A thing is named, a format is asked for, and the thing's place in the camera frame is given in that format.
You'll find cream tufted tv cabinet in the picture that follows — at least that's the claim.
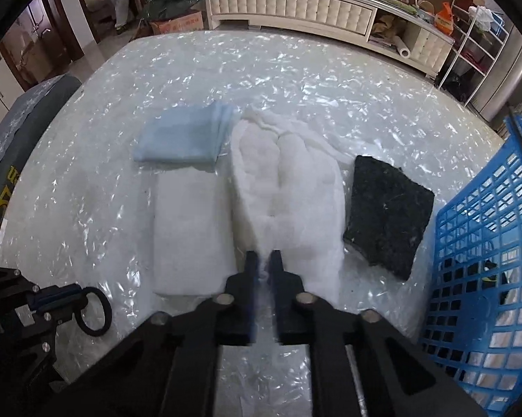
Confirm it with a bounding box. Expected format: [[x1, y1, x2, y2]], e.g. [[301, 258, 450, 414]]
[[205, 0, 454, 77]]

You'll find silver refrigerator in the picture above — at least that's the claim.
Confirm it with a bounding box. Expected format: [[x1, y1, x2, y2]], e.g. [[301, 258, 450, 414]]
[[469, 26, 522, 122]]

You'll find dark grey chair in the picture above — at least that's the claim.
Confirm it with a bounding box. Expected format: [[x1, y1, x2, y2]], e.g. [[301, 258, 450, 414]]
[[0, 74, 81, 226]]

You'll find blue plastic basket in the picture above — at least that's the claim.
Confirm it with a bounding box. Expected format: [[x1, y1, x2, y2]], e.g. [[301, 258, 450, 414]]
[[418, 116, 522, 416]]

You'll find white foam pad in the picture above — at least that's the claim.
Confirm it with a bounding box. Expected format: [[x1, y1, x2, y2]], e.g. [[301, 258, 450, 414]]
[[153, 167, 237, 296]]

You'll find white wire shelf rack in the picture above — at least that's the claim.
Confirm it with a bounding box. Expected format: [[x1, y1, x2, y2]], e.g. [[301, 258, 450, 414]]
[[435, 5, 510, 106]]

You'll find black scouring pad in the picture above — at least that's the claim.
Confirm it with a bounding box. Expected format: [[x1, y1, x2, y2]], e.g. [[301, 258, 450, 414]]
[[343, 155, 434, 281]]

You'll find cardboard box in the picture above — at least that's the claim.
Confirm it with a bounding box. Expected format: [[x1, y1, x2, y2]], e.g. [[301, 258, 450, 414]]
[[150, 11, 204, 35]]

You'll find orange bag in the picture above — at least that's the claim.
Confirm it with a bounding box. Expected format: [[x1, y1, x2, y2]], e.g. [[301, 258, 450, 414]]
[[434, 2, 454, 36]]

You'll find light blue folded cloth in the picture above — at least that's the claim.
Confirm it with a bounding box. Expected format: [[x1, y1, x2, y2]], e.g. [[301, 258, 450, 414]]
[[133, 101, 236, 166]]

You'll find white fluffy batting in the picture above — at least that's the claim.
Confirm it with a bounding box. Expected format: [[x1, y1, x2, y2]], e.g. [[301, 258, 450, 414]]
[[230, 107, 353, 304]]

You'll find white paper roll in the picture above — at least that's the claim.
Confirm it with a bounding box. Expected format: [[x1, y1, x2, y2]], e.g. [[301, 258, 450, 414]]
[[391, 36, 411, 59]]

